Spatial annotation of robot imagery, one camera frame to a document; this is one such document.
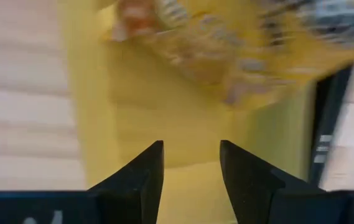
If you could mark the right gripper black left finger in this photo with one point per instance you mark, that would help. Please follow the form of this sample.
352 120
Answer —
133 193

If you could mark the black metal table frame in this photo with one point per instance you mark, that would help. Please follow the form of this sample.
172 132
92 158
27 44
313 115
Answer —
329 124

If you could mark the yellow Maruchan ramen pack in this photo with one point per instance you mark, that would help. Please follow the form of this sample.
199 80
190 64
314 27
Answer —
226 62

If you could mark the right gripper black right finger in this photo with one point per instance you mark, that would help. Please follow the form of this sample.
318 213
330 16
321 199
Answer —
251 193

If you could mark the yellow plastic bin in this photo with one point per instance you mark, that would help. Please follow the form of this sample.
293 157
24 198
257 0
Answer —
179 124

